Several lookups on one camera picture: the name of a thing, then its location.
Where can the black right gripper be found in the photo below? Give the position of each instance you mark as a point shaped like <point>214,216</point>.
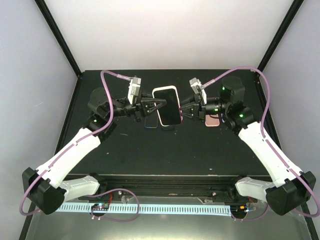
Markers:
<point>199,107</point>

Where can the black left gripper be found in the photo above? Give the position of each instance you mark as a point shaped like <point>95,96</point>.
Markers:
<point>142,105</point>

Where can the teal edged phone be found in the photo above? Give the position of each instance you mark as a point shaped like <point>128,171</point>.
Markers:
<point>151,122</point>

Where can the gold rimmed phone case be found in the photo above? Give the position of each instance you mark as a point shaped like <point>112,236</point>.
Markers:
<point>170,113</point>

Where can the pink phone case with ring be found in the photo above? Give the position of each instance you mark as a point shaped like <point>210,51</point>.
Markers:
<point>212,120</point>

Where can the black phone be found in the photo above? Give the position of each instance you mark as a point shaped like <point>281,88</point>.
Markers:
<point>168,127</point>

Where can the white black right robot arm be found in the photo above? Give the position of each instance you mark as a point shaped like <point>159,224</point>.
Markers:
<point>289,186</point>

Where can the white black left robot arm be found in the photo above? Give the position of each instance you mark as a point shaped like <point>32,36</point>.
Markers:
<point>46,186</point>

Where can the small circuit board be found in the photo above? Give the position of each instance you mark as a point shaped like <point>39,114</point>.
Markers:
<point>100,207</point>

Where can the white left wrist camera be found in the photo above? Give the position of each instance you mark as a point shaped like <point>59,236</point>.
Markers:
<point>133,89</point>

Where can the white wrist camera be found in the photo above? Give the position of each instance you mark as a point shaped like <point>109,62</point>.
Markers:
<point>133,89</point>
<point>196,86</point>

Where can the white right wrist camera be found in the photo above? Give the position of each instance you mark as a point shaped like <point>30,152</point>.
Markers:
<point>196,86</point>

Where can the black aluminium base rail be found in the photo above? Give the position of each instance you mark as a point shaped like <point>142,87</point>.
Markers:
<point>216,187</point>

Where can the light blue slotted cable duct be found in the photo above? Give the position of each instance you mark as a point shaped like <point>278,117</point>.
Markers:
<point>155,209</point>

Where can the left black frame post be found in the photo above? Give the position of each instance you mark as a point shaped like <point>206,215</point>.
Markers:
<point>48,17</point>

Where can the black frame post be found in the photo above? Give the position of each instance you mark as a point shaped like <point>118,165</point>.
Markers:
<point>282,29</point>
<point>48,17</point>

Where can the right black frame post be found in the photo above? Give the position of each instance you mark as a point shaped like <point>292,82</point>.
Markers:
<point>282,29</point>

